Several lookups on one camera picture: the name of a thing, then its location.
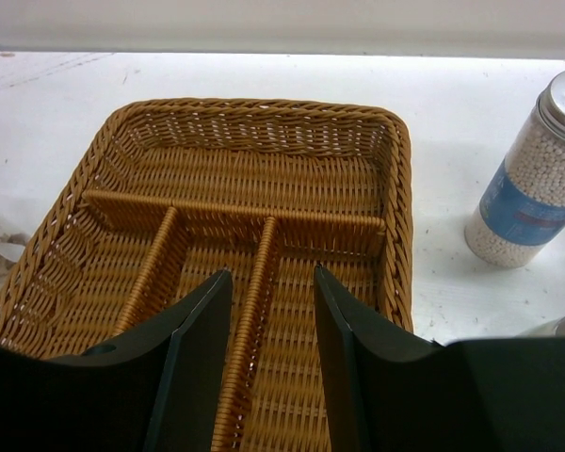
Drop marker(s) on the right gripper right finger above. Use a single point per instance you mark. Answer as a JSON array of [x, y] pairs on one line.
[[387, 389]]

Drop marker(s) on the brown wicker divided tray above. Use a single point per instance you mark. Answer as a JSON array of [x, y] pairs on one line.
[[172, 190]]

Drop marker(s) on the silver-lid jar blue label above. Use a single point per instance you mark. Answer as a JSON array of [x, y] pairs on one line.
[[523, 206]]

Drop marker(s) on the dark-lid spice grinder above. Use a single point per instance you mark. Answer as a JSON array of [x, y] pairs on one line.
[[553, 328]]

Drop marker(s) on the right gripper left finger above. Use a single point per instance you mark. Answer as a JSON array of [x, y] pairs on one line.
[[152, 388]]

